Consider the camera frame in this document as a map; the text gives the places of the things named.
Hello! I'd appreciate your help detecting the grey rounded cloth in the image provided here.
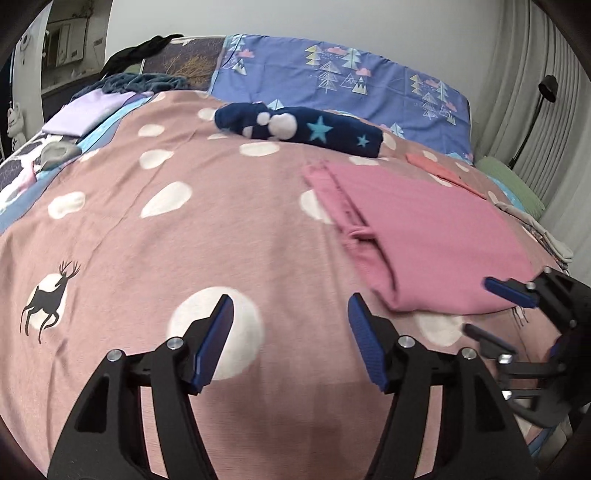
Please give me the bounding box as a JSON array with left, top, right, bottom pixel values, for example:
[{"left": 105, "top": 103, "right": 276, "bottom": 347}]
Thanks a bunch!
[{"left": 39, "top": 141, "right": 81, "bottom": 171}]

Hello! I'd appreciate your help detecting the black floor lamp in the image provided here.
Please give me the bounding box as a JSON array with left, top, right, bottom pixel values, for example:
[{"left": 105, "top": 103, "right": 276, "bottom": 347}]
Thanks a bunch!
[{"left": 508, "top": 74, "right": 558, "bottom": 169}]

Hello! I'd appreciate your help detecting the dark grey knit blanket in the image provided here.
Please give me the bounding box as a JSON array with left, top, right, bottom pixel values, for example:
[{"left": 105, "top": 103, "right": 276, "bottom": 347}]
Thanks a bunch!
[{"left": 71, "top": 73, "right": 190, "bottom": 100}]

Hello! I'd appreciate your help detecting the navy star print fleece cloth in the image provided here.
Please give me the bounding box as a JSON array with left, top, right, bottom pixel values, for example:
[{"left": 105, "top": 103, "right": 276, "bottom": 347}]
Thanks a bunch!
[{"left": 213, "top": 102, "right": 383, "bottom": 158}]

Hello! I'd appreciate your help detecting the purple tree print pillow cover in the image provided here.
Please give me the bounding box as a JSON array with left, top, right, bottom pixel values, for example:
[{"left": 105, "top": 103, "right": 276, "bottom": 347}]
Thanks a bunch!
[{"left": 210, "top": 33, "right": 474, "bottom": 164}]

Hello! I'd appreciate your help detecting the white and pink plush cloth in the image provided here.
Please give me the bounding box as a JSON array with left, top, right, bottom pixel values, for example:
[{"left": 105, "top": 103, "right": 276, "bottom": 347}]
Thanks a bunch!
[{"left": 0, "top": 161, "right": 38, "bottom": 208}]

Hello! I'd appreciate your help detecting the wall cabinet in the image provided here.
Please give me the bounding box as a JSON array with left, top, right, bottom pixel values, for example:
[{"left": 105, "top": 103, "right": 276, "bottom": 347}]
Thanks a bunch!
[{"left": 44, "top": 18, "right": 88, "bottom": 65}]

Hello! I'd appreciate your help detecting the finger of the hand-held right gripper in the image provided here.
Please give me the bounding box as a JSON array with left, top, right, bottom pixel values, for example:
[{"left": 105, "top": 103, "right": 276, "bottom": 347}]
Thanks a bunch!
[
  {"left": 463, "top": 323, "right": 568, "bottom": 377},
  {"left": 484, "top": 268, "right": 578, "bottom": 325}
]

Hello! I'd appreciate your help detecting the dark tree print headboard cover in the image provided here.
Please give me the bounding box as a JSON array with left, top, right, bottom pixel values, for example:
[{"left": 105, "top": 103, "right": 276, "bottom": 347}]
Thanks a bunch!
[{"left": 141, "top": 36, "right": 227, "bottom": 90}]

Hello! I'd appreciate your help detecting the green pillow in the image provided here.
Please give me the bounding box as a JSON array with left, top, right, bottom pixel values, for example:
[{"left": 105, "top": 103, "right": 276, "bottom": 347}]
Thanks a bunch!
[{"left": 475, "top": 156, "right": 546, "bottom": 217}]

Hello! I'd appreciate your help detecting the coral folded garment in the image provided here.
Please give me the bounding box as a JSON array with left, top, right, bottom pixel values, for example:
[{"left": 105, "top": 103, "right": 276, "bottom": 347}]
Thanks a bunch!
[{"left": 406, "top": 152, "right": 488, "bottom": 200}]

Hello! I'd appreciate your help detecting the pink polka dot bed sheet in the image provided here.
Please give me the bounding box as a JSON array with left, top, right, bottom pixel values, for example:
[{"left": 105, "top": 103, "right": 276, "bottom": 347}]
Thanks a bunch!
[{"left": 0, "top": 90, "right": 573, "bottom": 480}]

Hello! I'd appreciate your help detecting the beige folded cloth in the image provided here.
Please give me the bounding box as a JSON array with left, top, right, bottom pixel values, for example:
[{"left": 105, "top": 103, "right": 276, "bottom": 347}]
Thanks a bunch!
[{"left": 489, "top": 200, "right": 575, "bottom": 264}]

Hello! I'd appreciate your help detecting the white pleated curtain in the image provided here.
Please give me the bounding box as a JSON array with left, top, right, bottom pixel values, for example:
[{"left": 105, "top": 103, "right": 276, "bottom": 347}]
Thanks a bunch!
[{"left": 466, "top": 0, "right": 591, "bottom": 278}]

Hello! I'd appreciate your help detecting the white cat figurine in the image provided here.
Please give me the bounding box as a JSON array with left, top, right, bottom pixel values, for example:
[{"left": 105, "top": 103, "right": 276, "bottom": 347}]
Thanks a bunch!
[{"left": 7, "top": 102, "right": 26, "bottom": 148}]

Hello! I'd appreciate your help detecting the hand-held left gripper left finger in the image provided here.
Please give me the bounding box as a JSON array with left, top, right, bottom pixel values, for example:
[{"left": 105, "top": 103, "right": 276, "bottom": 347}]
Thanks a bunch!
[{"left": 46, "top": 294, "right": 235, "bottom": 480}]

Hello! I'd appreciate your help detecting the pink long-sleeve garment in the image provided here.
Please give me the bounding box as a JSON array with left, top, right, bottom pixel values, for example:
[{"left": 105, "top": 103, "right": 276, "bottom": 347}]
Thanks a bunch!
[{"left": 302, "top": 159, "right": 539, "bottom": 315}]

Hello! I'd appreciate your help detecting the black cloth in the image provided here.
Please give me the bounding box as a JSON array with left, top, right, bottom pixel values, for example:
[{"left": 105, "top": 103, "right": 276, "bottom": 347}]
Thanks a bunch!
[{"left": 99, "top": 34, "right": 184, "bottom": 77}]

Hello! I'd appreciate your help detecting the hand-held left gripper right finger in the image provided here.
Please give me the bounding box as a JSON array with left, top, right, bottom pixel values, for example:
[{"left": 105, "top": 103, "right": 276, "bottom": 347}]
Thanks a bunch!
[{"left": 347, "top": 293, "right": 539, "bottom": 480}]

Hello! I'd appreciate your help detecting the lavender folded cloth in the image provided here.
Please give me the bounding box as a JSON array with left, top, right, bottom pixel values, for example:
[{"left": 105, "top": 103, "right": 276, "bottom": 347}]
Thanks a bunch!
[{"left": 42, "top": 89, "right": 153, "bottom": 137}]

